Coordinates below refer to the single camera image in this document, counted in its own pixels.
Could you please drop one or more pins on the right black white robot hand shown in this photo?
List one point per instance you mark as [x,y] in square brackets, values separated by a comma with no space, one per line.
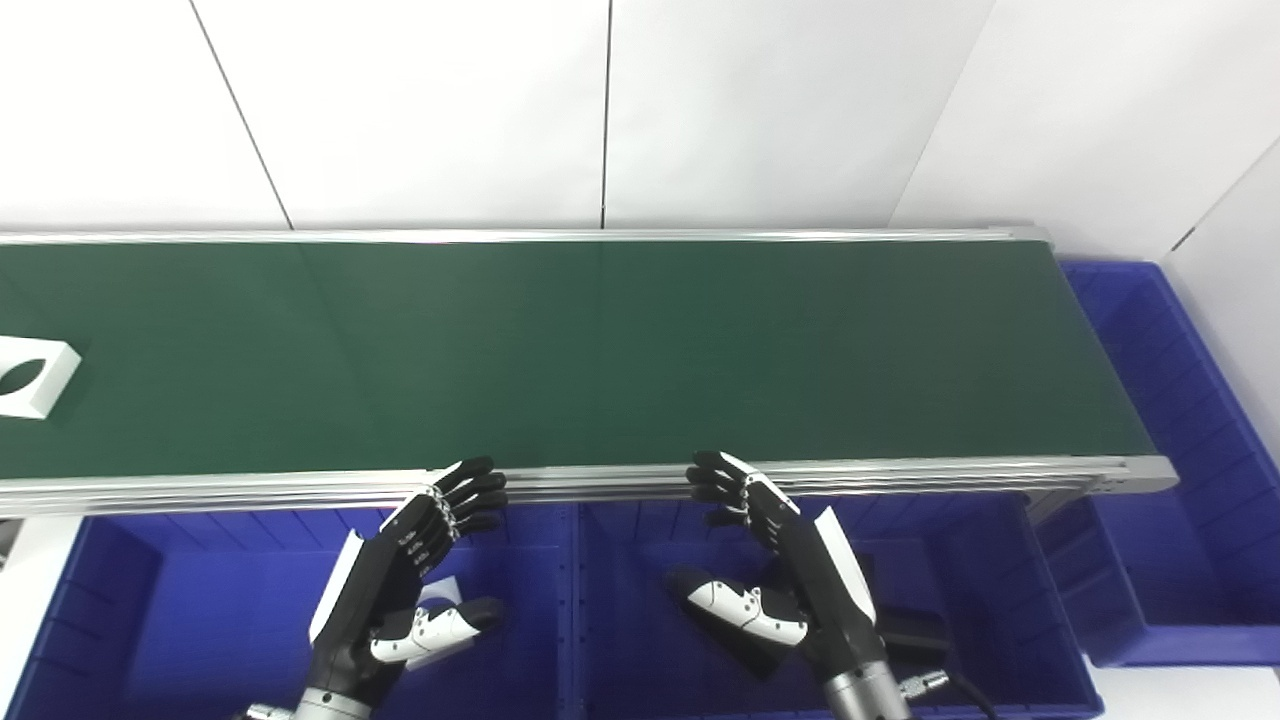
[820,590]

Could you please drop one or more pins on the green conveyor belt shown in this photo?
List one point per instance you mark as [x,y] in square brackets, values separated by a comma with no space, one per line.
[900,476]
[600,350]

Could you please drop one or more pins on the blue plastic bin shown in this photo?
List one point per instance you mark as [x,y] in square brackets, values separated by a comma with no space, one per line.
[1180,400]
[200,620]
[640,650]

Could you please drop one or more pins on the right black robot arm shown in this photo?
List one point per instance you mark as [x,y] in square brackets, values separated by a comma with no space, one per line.
[865,695]

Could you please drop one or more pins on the black part in bin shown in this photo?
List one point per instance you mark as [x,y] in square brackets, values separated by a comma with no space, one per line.
[915,635]

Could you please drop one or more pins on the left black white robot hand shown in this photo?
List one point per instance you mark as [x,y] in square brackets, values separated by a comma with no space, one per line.
[390,580]

